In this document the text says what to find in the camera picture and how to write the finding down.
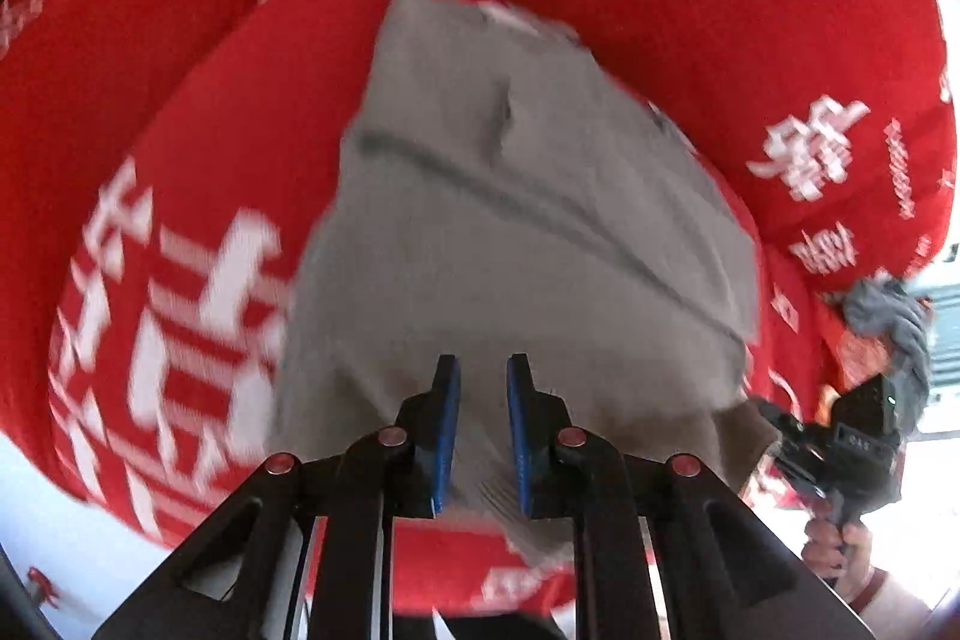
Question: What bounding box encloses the grey fleece garment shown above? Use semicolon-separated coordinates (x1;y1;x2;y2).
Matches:
270;0;776;562

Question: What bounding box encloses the person's right hand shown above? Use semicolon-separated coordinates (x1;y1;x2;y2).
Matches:
800;515;874;603

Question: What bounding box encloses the blue-grey crumpled cloth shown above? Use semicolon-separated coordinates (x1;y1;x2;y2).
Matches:
843;278;932;437

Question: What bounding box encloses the red sofa with white lettering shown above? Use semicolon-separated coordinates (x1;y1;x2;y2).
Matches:
2;0;958;614

